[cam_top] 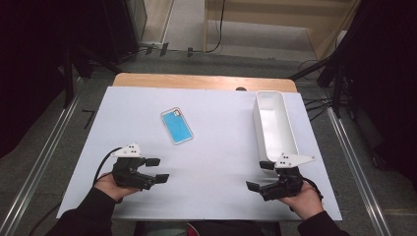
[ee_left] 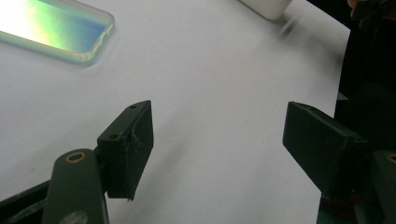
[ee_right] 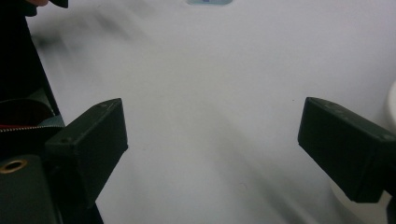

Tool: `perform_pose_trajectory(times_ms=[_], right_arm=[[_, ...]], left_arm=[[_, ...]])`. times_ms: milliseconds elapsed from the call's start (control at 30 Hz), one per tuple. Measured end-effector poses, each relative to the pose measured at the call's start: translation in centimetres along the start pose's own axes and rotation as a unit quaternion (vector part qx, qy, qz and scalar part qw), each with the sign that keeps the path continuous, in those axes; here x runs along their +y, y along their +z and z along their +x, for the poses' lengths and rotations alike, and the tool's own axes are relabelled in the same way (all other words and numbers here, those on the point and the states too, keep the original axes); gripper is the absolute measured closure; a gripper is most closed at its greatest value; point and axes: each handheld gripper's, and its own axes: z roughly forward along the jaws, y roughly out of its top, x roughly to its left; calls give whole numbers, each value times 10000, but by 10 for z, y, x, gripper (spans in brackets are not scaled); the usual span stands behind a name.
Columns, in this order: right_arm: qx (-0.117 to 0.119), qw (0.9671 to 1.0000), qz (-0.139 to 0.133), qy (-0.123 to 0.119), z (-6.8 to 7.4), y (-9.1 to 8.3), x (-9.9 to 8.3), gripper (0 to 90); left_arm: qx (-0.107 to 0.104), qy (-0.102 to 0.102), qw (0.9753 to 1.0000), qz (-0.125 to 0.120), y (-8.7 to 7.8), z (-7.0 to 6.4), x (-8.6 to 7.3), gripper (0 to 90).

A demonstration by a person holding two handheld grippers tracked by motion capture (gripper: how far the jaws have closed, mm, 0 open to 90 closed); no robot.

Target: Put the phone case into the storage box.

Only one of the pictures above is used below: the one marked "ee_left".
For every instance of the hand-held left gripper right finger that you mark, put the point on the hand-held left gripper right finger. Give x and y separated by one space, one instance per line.
323 149

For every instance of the white plastic storage box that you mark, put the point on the white plastic storage box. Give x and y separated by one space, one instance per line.
267 7

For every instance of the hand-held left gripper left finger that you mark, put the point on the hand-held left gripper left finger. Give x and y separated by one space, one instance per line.
127 149

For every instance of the iridescent translucent phone case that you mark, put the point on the iridescent translucent phone case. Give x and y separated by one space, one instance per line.
59 28

